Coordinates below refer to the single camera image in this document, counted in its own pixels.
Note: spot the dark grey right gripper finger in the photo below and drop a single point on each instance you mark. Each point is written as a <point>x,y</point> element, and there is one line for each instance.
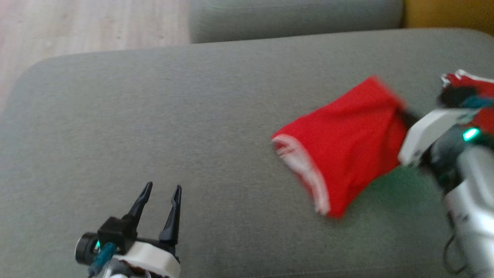
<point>411,117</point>

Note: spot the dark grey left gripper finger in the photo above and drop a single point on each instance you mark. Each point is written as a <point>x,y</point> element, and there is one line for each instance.
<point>173,224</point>
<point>139,206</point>

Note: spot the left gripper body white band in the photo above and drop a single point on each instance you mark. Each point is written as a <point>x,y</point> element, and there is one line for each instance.
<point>154,256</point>

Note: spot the right gripper body green ring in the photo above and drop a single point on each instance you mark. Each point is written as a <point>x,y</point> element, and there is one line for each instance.
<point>445,158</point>

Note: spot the red shirt with white panel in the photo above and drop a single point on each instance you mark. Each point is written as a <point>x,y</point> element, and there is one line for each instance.
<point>347,150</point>

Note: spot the red shorts with white trim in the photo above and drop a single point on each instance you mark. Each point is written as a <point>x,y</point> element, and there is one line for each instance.
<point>480,83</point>

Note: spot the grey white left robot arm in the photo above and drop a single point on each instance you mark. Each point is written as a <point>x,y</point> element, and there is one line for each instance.
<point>115,275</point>

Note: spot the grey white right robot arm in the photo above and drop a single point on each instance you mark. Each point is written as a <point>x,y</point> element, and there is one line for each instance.
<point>474,200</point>

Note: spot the large grey sofa chaise cushion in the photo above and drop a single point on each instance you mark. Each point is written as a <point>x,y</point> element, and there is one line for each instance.
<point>154,116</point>

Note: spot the grey sofa seat cushion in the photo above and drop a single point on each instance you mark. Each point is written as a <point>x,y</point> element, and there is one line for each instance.
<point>289,15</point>

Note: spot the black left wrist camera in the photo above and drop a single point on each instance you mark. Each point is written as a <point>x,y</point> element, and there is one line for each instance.
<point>115,231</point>

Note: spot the yellow sofa backrest frame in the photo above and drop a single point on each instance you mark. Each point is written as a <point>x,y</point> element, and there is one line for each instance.
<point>447,13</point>

